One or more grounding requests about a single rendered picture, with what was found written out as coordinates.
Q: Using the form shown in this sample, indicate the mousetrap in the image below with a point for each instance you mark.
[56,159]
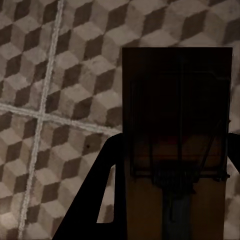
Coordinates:
[175,126]

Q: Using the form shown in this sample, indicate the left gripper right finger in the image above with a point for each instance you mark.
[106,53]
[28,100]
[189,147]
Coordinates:
[233,149]

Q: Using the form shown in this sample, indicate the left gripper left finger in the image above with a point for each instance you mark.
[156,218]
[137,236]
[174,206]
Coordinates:
[80,221]

